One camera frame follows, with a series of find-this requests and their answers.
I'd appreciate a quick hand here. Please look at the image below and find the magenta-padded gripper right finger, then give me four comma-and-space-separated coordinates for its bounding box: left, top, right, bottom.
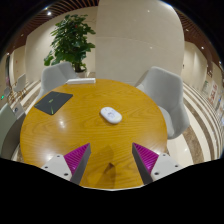
131, 142, 184, 186

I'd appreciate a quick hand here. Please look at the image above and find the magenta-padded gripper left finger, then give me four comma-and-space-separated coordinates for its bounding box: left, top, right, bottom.
40, 142, 92, 186

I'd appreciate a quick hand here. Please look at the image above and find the white printed computer mouse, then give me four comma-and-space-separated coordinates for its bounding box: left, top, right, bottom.
99, 106, 123, 125

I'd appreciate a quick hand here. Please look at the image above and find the dark grey mouse pad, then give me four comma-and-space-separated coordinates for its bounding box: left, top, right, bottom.
33, 90, 74, 116

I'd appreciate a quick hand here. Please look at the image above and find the grey upholstered armchair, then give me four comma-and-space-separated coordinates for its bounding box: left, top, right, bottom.
0, 102, 27, 158

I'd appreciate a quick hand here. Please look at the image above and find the light grey shell chair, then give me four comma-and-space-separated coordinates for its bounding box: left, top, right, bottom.
134, 65, 191, 141
35, 61, 80, 102

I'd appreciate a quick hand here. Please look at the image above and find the white power strip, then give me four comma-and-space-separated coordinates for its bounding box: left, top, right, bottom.
65, 77, 97, 86

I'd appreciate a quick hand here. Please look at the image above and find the white chair with wooden legs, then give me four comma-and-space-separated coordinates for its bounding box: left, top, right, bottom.
2, 85, 13, 103
13, 73, 28, 96

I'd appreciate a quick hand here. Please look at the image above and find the large green potted plant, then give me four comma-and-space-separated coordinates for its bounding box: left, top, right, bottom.
43, 13, 97, 74

